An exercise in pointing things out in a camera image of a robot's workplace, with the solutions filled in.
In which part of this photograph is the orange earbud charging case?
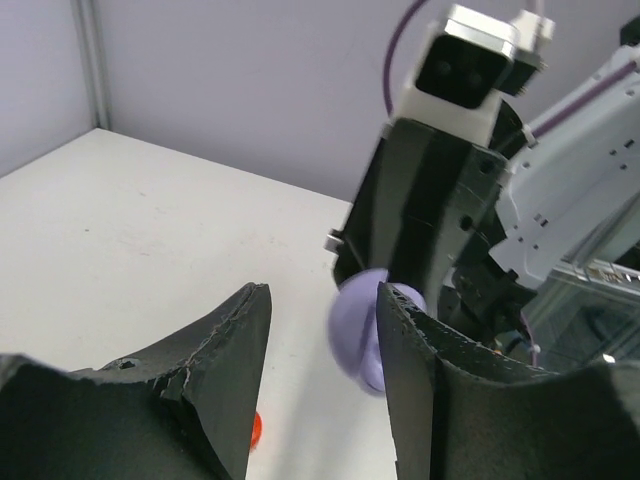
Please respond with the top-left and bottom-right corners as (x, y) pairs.
(249, 412), (263, 452)

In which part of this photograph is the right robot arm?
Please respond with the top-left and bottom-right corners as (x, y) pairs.
(327, 6), (639, 355)

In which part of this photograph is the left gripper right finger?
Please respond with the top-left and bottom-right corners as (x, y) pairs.
(377, 284), (639, 479)

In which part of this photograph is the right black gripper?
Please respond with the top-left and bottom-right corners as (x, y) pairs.
(332, 101), (524, 317)

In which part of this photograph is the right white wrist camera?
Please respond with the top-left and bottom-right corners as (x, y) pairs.
(390, 1), (555, 145)

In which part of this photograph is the purple earbud charging case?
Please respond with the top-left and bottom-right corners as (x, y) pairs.
(327, 268), (429, 399)

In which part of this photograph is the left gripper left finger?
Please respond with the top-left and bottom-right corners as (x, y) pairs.
(1, 283), (272, 479)

